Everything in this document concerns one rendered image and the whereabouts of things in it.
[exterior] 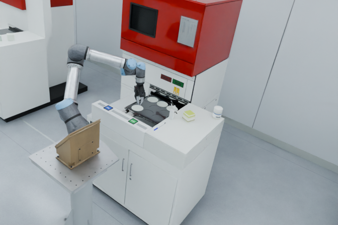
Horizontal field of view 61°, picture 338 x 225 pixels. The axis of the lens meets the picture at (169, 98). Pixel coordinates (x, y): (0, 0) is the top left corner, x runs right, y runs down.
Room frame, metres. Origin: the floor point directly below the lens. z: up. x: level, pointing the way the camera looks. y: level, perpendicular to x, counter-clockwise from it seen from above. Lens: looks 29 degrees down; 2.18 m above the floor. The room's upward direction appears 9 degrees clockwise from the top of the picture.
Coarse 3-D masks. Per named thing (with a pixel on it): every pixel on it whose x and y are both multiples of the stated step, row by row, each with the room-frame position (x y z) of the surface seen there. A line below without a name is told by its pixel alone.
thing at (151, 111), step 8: (152, 96) 2.33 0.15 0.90; (136, 104) 2.14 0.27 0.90; (144, 104) 2.16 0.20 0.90; (152, 104) 2.18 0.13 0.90; (168, 104) 2.22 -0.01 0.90; (136, 112) 2.01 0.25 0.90; (144, 112) 2.03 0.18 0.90; (152, 112) 2.05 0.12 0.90; (160, 112) 2.07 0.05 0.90; (168, 112) 2.09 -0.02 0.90; (152, 120) 1.93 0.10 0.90; (160, 120) 1.95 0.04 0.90
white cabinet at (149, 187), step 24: (120, 144) 1.78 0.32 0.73; (216, 144) 1.99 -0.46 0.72; (120, 168) 1.77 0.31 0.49; (144, 168) 1.65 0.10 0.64; (168, 168) 1.54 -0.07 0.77; (192, 168) 1.63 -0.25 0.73; (120, 192) 1.76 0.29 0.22; (144, 192) 1.63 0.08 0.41; (168, 192) 1.52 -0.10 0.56; (192, 192) 1.74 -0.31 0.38; (144, 216) 1.62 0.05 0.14; (168, 216) 1.50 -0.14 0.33
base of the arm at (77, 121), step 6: (78, 114) 1.54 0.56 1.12; (66, 120) 1.49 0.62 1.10; (72, 120) 1.49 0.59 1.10; (78, 120) 1.50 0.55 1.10; (84, 120) 1.52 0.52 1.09; (66, 126) 1.48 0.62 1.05; (72, 126) 1.46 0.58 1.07; (78, 126) 1.46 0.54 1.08; (84, 126) 1.48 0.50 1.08; (72, 132) 1.44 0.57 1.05
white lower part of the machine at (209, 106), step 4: (124, 88) 2.59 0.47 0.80; (128, 88) 2.57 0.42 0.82; (124, 92) 2.59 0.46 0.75; (128, 92) 2.56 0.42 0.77; (132, 92) 2.54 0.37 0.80; (120, 96) 2.62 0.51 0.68; (124, 96) 2.59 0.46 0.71; (216, 96) 2.73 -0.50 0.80; (208, 100) 2.57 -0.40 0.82; (212, 100) 2.71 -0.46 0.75; (216, 100) 2.76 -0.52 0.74; (204, 104) 2.49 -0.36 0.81; (208, 104) 2.58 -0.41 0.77; (212, 104) 2.67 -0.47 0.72; (216, 104) 2.78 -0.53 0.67; (204, 108) 2.51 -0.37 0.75; (208, 108) 2.60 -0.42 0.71; (212, 108) 2.70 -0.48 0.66; (212, 112) 2.72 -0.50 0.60
